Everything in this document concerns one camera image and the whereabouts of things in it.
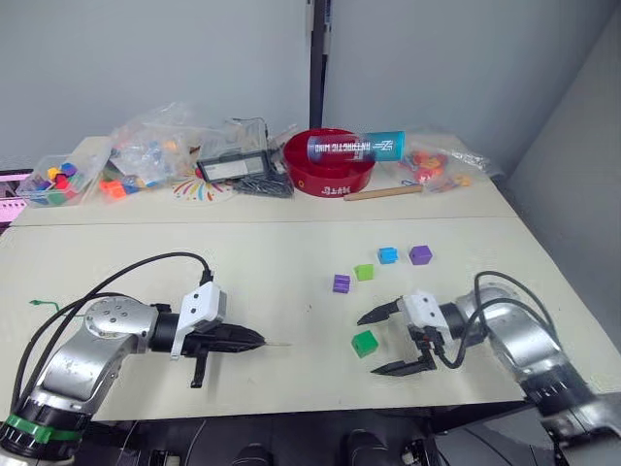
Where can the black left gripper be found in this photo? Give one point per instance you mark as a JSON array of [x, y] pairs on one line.
[[213, 340]]

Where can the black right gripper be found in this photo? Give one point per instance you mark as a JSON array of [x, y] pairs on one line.
[[429, 345]]

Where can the green lace with needle tip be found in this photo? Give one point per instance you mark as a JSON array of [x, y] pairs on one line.
[[42, 304]]

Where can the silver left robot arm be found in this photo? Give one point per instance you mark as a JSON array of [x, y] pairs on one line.
[[97, 349]]

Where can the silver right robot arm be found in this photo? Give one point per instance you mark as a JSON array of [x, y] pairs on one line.
[[524, 340]]

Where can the small bag of coloured blocks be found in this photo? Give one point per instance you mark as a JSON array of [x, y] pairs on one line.
[[436, 162]]

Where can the large bag of coloured blocks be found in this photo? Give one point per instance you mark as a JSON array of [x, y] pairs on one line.
[[150, 145]]

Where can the clear box of coloured blocks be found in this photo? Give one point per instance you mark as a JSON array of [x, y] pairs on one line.
[[58, 179]]

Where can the dark green cube block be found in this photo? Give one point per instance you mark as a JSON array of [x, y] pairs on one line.
[[365, 343]]

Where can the light green block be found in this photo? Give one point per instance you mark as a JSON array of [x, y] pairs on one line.
[[364, 272]]

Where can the grooved purple block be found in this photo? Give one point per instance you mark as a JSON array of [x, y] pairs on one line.
[[341, 283]]

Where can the blue block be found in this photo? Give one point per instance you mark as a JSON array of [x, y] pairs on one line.
[[387, 255]]

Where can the plain purple cube block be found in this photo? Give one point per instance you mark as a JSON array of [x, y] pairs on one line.
[[420, 255]]

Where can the dark rounded shape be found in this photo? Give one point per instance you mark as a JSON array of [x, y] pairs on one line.
[[252, 455], [364, 447]]

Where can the wooden stick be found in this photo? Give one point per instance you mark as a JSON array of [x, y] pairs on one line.
[[383, 193]]

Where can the pile of black screws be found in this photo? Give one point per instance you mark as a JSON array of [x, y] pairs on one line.
[[264, 187]]

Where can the colourful printed paper plate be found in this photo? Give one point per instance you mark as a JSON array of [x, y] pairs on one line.
[[199, 190]]

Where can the black rectangular case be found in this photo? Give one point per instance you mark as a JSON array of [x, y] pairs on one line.
[[233, 167]]

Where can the red plastic bowl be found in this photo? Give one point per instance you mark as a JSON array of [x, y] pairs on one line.
[[330, 172]]

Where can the orange block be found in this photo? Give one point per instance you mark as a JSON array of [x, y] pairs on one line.
[[112, 188]]

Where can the clear plastic container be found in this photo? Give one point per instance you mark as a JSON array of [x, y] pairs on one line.
[[245, 136]]

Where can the pink object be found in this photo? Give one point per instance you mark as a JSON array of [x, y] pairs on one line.
[[9, 194]]

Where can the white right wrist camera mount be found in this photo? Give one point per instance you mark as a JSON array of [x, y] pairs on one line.
[[424, 310]]

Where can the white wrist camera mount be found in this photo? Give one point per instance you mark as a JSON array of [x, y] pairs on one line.
[[201, 306], [424, 310]]

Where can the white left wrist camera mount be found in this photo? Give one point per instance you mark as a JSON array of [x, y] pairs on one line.
[[201, 306]]

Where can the dark vertical wall post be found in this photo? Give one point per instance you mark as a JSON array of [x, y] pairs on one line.
[[317, 63]]

